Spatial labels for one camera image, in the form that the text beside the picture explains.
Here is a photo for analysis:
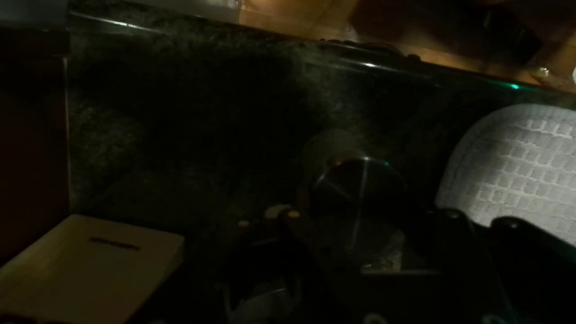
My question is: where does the grey waffle weave towel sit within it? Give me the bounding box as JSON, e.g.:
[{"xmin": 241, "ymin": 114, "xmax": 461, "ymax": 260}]
[{"xmin": 434, "ymin": 103, "xmax": 576, "ymax": 249}]

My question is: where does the round metal lid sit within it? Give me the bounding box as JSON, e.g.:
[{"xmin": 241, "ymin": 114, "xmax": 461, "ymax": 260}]
[{"xmin": 303, "ymin": 129, "xmax": 412, "ymax": 273}]

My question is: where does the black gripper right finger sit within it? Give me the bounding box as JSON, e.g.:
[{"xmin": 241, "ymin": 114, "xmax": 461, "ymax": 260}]
[{"xmin": 412, "ymin": 206, "xmax": 576, "ymax": 324}]

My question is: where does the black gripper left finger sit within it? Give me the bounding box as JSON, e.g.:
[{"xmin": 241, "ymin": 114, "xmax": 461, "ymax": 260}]
[{"xmin": 209, "ymin": 204, "xmax": 367, "ymax": 324}]

